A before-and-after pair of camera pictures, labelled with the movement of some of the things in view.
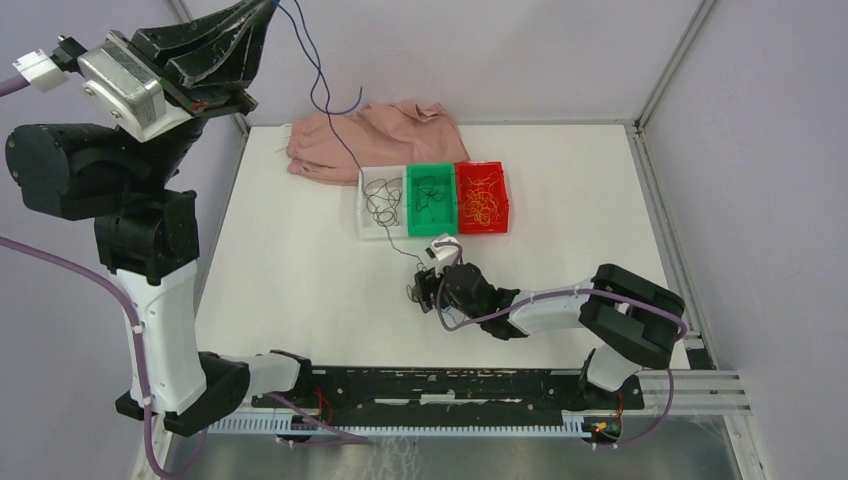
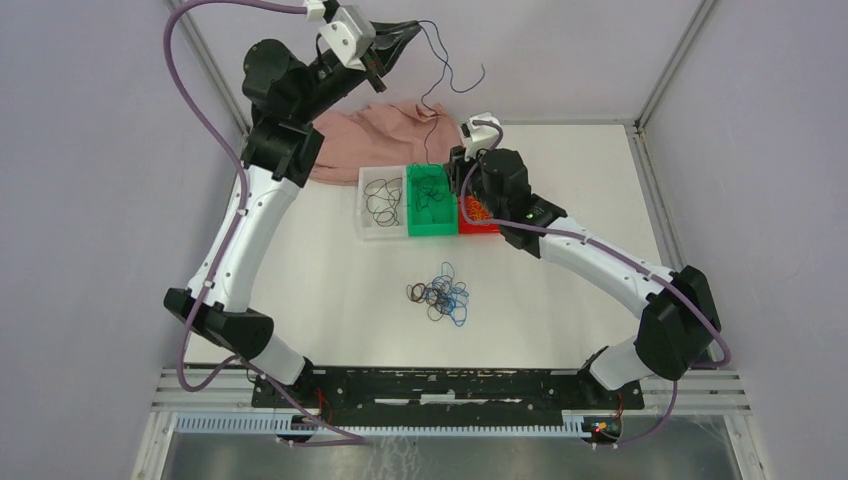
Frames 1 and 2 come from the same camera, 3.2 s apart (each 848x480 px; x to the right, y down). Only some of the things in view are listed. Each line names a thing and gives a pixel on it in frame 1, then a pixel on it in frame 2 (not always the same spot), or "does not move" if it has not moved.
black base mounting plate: (531, 394) does not move
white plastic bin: (382, 202) does not move
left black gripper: (230, 60) -> (389, 44)
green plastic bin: (431, 199) does not move
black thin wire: (382, 199) does not move
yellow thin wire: (480, 203) does not move
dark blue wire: (293, 7) -> (446, 63)
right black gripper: (428, 281) -> (460, 166)
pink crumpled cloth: (332, 148) does not move
